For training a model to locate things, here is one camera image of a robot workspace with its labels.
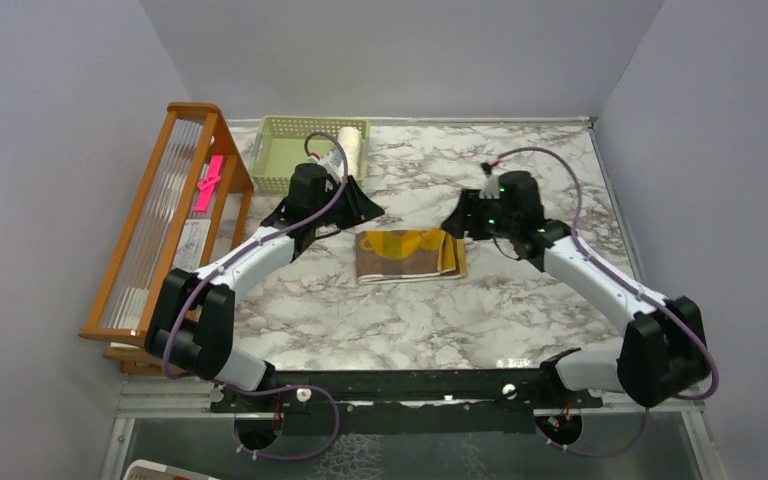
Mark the wooden rack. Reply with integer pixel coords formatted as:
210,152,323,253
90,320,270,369
79,102,254,376

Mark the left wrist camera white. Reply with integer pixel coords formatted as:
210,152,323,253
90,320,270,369
309,148,346,184

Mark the pink plastic clip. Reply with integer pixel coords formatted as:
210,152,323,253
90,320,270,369
193,155,224,213

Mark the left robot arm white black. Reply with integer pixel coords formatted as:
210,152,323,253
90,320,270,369
144,163,384,411

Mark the green plastic basket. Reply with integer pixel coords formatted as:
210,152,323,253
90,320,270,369
249,115,370,195

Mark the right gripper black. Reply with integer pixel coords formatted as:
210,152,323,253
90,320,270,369
443,187,519,240

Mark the yellow towel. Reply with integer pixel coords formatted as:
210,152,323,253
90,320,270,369
355,228,468,285

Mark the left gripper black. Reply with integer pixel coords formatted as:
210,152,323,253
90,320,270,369
311,175,385,230

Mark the white towel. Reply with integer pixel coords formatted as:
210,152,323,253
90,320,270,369
337,126,363,180

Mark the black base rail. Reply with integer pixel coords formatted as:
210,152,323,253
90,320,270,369
210,368,603,436

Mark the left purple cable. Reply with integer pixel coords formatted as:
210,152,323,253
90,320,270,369
161,131,351,462

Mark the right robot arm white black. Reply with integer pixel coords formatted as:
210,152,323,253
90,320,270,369
441,171,713,407

